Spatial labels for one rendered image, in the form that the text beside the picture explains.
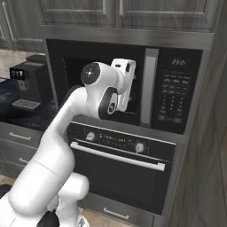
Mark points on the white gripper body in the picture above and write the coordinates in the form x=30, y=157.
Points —
x=125, y=93

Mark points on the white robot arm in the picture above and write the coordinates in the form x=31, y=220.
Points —
x=50, y=153

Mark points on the black built-in microwave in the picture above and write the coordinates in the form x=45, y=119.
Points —
x=177, y=97

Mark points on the black microwave door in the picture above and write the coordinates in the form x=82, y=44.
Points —
x=74, y=50

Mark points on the grey wood cupboard door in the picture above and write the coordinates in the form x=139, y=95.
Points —
x=168, y=13
x=76, y=11
x=23, y=20

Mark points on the black oven door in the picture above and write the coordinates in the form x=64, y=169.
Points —
x=124, y=186

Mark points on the silver oven knob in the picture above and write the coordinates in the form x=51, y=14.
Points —
x=139, y=147
x=90, y=136

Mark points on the grey wood side panel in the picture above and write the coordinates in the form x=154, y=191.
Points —
x=204, y=133

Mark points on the black built-in oven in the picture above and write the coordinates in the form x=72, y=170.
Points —
x=124, y=183

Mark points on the black coffee machine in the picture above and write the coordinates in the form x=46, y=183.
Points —
x=32, y=82

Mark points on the grey wood drawer front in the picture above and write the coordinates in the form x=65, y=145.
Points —
x=14, y=153
x=20, y=134

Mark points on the grey drawer below oven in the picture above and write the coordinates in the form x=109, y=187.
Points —
x=118, y=211

